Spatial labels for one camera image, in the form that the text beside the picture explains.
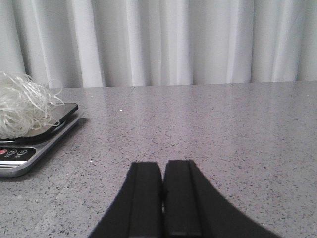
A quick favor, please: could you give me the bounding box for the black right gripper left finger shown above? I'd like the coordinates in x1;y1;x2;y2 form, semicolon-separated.
89;162;163;238

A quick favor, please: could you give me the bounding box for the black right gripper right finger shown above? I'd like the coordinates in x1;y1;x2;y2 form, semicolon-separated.
163;160;278;238

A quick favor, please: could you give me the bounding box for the white vermicelli noodle bundle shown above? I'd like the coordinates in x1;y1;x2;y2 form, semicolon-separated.
0;71;64;139

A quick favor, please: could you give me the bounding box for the black silver kitchen scale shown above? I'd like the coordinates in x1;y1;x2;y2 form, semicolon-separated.
0;103;83;178

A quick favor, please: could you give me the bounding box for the white pleated curtain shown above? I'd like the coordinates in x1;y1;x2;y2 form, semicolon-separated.
0;0;317;88

